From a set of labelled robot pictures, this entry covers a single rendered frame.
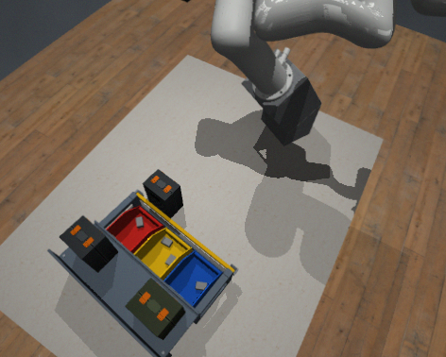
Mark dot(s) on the yellow bin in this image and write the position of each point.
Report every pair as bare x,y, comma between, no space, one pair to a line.
154,254

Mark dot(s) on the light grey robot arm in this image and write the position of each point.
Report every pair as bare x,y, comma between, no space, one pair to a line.
232,33

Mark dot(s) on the yellow bar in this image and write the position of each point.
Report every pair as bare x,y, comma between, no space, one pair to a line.
183,231

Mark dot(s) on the dark grey shelf rack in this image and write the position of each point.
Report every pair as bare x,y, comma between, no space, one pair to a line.
125,274

